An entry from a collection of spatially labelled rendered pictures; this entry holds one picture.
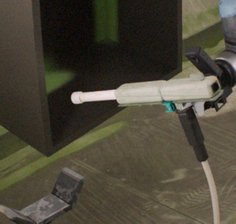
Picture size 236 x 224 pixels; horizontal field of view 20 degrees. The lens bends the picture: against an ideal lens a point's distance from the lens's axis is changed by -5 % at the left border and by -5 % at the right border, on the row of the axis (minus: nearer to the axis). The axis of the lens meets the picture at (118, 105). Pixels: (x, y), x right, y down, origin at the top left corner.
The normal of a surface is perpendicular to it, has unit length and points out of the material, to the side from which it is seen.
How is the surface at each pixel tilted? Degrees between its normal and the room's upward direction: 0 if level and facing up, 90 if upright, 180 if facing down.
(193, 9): 57
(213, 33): 90
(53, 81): 11
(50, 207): 0
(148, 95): 92
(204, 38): 90
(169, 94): 92
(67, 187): 45
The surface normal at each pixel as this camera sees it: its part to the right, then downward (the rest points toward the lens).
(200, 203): -0.18, -0.87
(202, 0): 0.44, -0.27
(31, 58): -0.69, 0.44
